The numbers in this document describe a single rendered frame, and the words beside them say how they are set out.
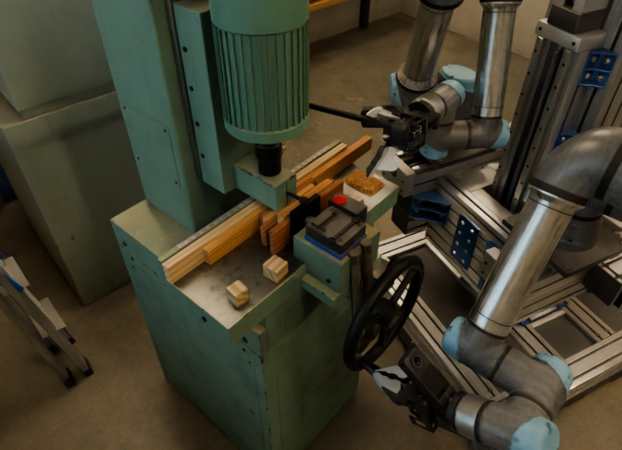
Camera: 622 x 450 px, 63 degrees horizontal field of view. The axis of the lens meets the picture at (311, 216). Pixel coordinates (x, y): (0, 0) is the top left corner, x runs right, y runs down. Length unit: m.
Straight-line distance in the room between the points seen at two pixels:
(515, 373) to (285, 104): 0.63
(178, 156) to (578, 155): 0.81
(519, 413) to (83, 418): 1.54
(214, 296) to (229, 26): 0.52
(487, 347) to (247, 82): 0.64
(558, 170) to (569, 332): 1.22
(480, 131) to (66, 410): 1.67
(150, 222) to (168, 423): 0.82
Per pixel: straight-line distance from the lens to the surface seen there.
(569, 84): 1.43
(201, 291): 1.08
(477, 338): 0.97
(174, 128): 1.16
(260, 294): 1.06
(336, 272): 1.05
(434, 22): 1.36
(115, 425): 2.02
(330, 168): 1.32
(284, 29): 0.90
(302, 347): 1.34
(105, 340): 2.24
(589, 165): 0.89
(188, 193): 1.26
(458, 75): 1.58
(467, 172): 1.73
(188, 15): 1.03
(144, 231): 1.40
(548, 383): 0.98
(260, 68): 0.92
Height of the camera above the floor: 1.71
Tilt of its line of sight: 41 degrees down
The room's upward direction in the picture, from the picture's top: straight up
